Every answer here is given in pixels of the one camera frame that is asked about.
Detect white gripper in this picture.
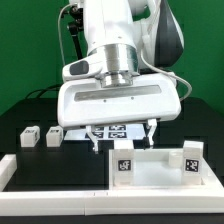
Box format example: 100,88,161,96
57,74,181,154

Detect white U-shaped fence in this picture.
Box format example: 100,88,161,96
0,154,224,216

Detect grey cable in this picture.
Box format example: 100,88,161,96
57,3,70,68

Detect black cables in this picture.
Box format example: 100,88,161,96
25,83,64,100

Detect marker plate with tags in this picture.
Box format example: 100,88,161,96
64,124,145,141

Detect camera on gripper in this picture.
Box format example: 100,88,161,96
62,60,102,82

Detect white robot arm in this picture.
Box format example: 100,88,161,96
57,0,184,144

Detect white square table top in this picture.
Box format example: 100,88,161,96
109,149,222,190

